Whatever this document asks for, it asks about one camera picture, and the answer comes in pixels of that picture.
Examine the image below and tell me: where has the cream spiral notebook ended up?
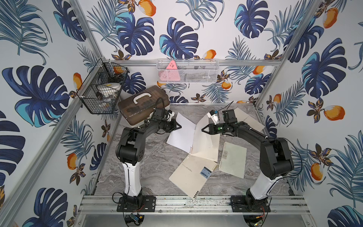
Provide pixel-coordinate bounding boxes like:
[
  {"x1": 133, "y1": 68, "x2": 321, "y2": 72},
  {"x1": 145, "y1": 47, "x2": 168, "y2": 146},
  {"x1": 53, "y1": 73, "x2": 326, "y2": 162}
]
[{"x1": 167, "y1": 113, "x2": 220, "y2": 162}]

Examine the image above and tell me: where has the large cream notebook blue label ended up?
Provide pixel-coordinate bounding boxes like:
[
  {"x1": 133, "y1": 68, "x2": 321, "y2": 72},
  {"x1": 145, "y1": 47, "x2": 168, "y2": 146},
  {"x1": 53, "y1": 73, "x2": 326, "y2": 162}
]
[{"x1": 169, "y1": 155, "x2": 217, "y2": 200}]

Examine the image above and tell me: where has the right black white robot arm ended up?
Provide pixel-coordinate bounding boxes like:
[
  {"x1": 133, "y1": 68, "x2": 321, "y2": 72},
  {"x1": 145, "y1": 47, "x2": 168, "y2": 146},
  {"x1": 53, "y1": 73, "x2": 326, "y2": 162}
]
[{"x1": 201, "y1": 109, "x2": 294, "y2": 202}]

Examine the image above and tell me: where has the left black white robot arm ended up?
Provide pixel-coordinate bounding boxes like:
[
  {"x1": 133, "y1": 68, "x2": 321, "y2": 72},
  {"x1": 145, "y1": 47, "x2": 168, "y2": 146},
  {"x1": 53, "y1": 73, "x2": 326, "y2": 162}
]
[{"x1": 115, "y1": 97, "x2": 182, "y2": 199}]

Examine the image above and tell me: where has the cream notebook back right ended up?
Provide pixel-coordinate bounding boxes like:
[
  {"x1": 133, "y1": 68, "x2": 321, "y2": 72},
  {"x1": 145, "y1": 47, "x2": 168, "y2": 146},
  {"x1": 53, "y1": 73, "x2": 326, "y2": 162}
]
[{"x1": 234, "y1": 108, "x2": 265, "y2": 132}]

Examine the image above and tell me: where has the brown lid storage box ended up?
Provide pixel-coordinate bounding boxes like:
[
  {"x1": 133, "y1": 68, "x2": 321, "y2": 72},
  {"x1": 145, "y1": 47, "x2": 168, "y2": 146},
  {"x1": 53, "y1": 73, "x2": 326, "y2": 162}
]
[{"x1": 118, "y1": 86, "x2": 170, "y2": 126}]

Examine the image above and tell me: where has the pale green spiral notebook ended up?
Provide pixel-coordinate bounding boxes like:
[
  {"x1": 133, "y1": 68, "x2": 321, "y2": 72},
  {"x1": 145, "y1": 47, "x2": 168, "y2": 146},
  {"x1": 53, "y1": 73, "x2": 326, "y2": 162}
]
[{"x1": 218, "y1": 142, "x2": 247, "y2": 179}]

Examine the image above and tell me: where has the pink triangle item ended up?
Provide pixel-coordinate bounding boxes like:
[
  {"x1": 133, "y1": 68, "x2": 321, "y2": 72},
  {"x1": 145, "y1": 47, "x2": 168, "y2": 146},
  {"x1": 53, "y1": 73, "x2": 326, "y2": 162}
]
[{"x1": 159, "y1": 60, "x2": 181, "y2": 83}]

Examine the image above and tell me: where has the white bowl in basket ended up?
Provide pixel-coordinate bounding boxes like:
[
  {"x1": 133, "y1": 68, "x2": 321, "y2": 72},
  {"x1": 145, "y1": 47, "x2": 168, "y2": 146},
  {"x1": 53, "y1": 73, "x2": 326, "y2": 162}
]
[{"x1": 97, "y1": 83, "x2": 122, "y2": 99}]

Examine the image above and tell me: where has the green circuit board left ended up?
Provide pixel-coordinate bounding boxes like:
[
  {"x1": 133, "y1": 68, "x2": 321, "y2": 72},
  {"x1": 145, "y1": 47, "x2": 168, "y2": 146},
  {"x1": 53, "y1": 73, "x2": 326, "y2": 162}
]
[{"x1": 125, "y1": 214, "x2": 144, "y2": 225}]

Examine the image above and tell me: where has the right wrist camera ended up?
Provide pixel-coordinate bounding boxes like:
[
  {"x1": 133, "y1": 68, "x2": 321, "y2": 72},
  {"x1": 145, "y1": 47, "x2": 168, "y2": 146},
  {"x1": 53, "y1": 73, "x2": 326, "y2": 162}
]
[{"x1": 208, "y1": 110, "x2": 219, "y2": 124}]

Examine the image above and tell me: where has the white mesh wall shelf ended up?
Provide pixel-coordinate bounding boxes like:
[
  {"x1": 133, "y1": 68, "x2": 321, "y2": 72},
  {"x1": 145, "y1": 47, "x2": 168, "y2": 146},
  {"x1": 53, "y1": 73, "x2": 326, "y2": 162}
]
[{"x1": 156, "y1": 59, "x2": 219, "y2": 84}]

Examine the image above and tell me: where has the black wire basket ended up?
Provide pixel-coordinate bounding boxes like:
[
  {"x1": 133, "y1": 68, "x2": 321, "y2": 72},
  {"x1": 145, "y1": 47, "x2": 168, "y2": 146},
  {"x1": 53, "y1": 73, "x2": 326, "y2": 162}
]
[{"x1": 77, "y1": 59, "x2": 130, "y2": 114}]

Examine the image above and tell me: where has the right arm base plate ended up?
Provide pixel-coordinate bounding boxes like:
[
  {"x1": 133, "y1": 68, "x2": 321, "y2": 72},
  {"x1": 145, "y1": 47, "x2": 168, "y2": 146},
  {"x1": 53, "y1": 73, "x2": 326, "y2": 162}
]
[{"x1": 230, "y1": 195, "x2": 270, "y2": 213}]

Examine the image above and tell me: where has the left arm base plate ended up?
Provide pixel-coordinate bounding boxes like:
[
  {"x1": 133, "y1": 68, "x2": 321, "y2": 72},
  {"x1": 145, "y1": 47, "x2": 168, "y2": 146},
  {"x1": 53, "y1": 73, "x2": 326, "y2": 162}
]
[{"x1": 117, "y1": 195, "x2": 157, "y2": 213}]

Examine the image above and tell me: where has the aluminium front rail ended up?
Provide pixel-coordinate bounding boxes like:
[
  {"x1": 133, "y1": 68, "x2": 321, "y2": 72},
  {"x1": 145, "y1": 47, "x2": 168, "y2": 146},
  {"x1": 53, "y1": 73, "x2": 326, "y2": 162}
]
[{"x1": 78, "y1": 196, "x2": 310, "y2": 215}]

